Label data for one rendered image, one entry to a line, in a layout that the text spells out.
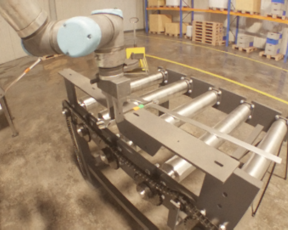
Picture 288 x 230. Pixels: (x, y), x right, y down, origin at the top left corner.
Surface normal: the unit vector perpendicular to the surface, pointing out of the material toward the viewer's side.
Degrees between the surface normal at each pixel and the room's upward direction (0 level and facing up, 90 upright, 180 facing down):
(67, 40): 90
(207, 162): 0
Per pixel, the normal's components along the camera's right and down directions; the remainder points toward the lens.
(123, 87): 0.65, 0.37
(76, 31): -0.18, 0.52
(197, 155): -0.04, -0.85
